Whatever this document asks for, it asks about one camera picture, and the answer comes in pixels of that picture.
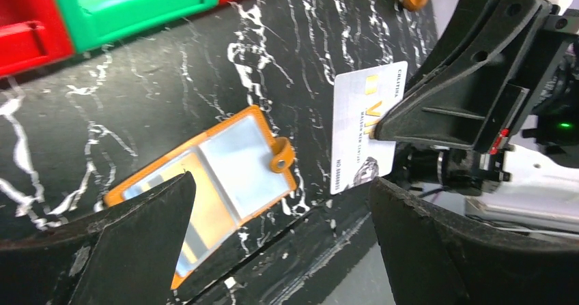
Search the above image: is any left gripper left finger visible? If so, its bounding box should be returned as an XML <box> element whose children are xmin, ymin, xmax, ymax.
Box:
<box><xmin>1</xmin><ymin>173</ymin><xmax>196</xmax><ymax>304</ymax></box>

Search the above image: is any left red bin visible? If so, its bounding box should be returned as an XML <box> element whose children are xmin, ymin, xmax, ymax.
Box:
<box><xmin>1</xmin><ymin>0</ymin><xmax>75</xmax><ymax>77</ymax></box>

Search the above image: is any silver VIP card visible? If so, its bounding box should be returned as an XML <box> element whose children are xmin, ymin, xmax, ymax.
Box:
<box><xmin>330</xmin><ymin>61</ymin><xmax>408</xmax><ymax>194</ymax></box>

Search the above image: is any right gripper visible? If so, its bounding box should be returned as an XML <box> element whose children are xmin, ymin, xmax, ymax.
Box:
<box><xmin>373</xmin><ymin>0</ymin><xmax>578</xmax><ymax>196</ymax></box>

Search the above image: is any orange card holder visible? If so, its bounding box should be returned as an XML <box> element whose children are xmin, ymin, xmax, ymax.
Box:
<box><xmin>104</xmin><ymin>105</ymin><xmax>297</xmax><ymax>289</ymax></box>

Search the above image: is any green bin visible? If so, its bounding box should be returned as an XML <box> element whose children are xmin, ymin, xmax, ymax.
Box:
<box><xmin>56</xmin><ymin>0</ymin><xmax>218</xmax><ymax>53</ymax></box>

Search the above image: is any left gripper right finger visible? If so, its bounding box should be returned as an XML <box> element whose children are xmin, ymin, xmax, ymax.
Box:
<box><xmin>369</xmin><ymin>177</ymin><xmax>578</xmax><ymax>304</ymax></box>

